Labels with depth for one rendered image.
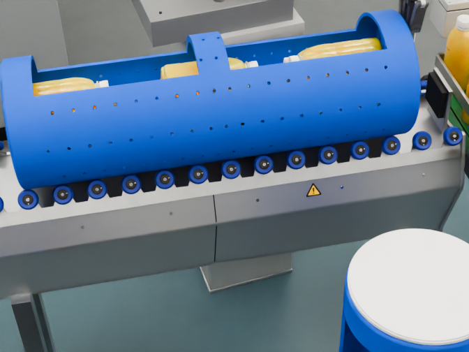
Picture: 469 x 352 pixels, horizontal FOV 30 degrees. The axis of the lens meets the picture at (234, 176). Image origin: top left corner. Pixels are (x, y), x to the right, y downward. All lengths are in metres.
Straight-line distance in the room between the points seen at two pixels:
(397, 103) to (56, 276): 0.89
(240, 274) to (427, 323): 1.44
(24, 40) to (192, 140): 1.68
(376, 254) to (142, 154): 0.53
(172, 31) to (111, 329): 1.08
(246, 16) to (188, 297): 1.06
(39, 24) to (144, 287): 1.07
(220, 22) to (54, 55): 1.27
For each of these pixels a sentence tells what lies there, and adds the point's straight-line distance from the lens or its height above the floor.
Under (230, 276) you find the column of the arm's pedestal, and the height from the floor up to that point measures 0.06.
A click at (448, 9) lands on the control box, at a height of 1.09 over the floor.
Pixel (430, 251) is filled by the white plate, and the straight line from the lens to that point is 1.71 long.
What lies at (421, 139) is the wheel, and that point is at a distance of 2.06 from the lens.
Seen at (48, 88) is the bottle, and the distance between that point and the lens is 1.88.
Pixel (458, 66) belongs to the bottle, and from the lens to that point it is 2.29.
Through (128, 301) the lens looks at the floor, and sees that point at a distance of 2.99.
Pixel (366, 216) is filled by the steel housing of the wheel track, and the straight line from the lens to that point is 2.16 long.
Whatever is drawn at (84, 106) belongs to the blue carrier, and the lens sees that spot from 1.80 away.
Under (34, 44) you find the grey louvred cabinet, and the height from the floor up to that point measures 0.44.
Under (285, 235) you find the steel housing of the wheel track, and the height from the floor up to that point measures 0.73.
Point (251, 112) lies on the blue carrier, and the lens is 1.83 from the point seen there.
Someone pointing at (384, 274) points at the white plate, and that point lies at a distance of 1.65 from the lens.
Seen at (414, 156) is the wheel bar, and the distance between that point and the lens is 2.08.
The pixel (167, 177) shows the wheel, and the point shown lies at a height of 0.97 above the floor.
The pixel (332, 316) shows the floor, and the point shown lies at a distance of 2.92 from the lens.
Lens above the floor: 2.25
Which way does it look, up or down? 42 degrees down
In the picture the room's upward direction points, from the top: 2 degrees counter-clockwise
